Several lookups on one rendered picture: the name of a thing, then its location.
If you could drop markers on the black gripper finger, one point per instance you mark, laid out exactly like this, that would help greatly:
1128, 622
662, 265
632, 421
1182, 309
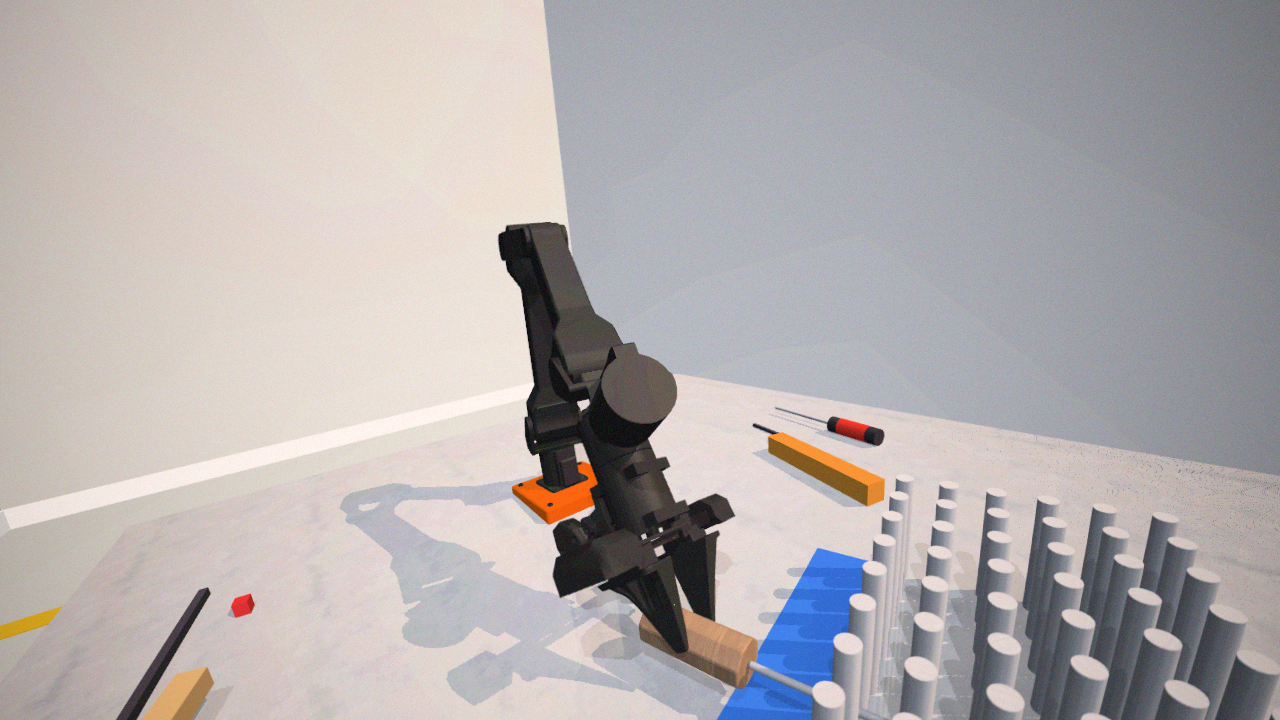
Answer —
694, 567
653, 590

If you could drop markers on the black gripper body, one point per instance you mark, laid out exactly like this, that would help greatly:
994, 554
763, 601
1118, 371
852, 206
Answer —
639, 501

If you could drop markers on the blue flat strip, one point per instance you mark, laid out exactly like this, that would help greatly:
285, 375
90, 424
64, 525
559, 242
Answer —
800, 644

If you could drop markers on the red and black screwdriver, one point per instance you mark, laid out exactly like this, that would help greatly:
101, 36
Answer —
854, 430

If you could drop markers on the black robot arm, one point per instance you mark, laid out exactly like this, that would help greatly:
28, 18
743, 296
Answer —
577, 355

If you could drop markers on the orange rectangular bar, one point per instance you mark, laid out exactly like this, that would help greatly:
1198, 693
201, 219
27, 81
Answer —
859, 484

